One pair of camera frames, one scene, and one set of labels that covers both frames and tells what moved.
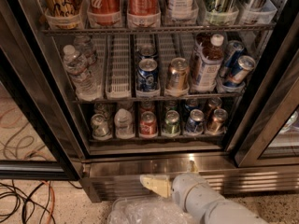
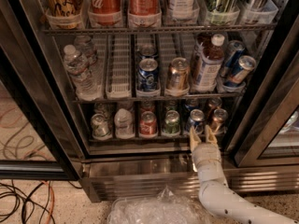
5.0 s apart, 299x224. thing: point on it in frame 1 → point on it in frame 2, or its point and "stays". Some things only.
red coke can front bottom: x=149 y=124 stays
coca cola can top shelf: x=104 y=7 stays
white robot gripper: x=184 y=188 → x=206 y=154
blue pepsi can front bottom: x=194 y=123 stays
